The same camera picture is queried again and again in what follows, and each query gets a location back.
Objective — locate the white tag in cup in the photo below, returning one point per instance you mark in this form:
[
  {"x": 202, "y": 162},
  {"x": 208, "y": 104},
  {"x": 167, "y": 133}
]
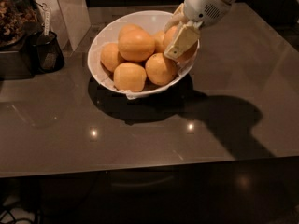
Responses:
[{"x": 46, "y": 10}]

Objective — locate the white panel stand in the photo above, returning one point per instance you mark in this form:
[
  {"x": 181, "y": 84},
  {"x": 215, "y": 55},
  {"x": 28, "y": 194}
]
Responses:
[{"x": 69, "y": 19}]

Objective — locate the black mesh cup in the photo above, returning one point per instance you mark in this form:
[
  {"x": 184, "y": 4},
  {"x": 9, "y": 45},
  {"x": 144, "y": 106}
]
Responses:
[{"x": 45, "y": 52}]

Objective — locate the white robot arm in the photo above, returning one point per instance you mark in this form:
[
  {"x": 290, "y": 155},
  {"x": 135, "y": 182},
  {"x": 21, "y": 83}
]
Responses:
[{"x": 185, "y": 36}]

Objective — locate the white oval bowl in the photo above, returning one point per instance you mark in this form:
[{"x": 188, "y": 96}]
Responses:
[{"x": 152, "y": 21}]

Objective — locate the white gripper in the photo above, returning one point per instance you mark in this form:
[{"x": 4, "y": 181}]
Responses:
[{"x": 204, "y": 4}]

